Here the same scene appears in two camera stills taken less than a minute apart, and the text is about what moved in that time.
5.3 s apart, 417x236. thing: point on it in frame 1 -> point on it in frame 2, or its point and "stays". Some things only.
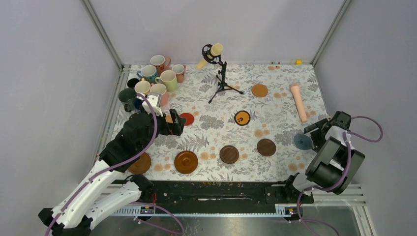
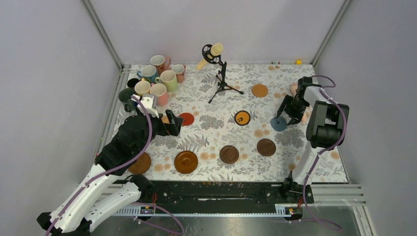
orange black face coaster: (242, 118) stays
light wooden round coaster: (259, 90) stays
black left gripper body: (164, 128) stays
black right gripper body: (316, 135) -> (295, 107)
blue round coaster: (302, 141) -> (279, 124)
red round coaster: (189, 117) stays
